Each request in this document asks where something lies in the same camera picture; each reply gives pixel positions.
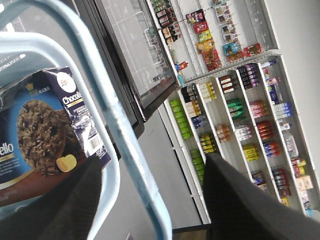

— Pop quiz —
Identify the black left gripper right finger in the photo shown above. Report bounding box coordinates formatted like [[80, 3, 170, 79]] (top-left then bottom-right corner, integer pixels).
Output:
[[203, 153, 320, 240]]

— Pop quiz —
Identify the chocolate cookie box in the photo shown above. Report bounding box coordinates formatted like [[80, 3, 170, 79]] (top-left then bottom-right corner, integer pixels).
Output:
[[0, 67, 111, 207]]

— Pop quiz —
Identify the light blue plastic basket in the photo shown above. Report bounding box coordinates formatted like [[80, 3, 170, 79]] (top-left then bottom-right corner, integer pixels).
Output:
[[0, 0, 172, 240]]

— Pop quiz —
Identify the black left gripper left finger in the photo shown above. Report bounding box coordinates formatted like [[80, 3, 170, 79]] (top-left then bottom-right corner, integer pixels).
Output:
[[0, 156, 102, 240]]

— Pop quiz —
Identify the white snack shelving unit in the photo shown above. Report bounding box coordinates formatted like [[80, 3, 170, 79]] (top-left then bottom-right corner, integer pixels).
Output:
[[152, 0, 320, 224]]

